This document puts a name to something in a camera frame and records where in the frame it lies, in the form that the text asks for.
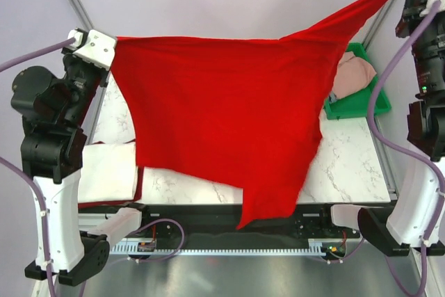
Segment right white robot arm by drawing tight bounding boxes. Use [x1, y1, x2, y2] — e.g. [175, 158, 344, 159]
[318, 0, 444, 257]

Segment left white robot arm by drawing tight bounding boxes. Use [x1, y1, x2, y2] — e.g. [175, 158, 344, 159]
[11, 49, 153, 287]

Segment pink t-shirt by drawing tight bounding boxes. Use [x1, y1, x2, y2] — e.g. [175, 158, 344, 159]
[331, 51, 376, 99]

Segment green plastic bin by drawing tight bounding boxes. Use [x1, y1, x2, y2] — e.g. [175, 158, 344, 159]
[324, 42, 378, 120]

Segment light blue t-shirt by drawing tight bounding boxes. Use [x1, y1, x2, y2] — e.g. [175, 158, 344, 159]
[328, 92, 339, 104]

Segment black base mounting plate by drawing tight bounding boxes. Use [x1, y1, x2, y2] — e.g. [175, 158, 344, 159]
[121, 202, 359, 242]

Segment right aluminium corner post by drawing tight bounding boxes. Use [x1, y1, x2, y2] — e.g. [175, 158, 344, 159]
[362, 0, 396, 50]

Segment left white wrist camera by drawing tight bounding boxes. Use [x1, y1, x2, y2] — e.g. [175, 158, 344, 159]
[67, 29, 117, 71]

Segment aluminium frame rail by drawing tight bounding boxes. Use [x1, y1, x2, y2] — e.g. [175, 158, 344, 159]
[78, 206, 397, 239]

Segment grey slotted cable duct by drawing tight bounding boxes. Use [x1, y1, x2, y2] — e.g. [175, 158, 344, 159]
[111, 239, 345, 256]

